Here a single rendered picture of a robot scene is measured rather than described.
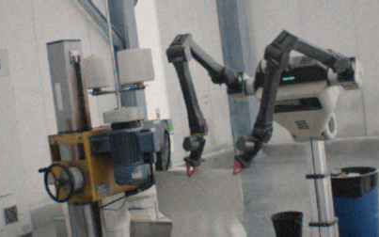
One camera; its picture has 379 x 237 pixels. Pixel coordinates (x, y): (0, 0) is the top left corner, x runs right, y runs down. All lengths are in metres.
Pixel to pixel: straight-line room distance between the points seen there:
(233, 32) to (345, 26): 2.13
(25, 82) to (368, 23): 5.95
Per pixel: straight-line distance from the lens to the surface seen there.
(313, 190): 3.24
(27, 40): 7.94
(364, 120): 10.97
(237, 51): 11.62
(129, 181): 2.66
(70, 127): 2.76
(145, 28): 9.75
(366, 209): 4.92
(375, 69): 10.84
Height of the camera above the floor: 1.47
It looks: 3 degrees down
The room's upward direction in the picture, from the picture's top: 7 degrees counter-clockwise
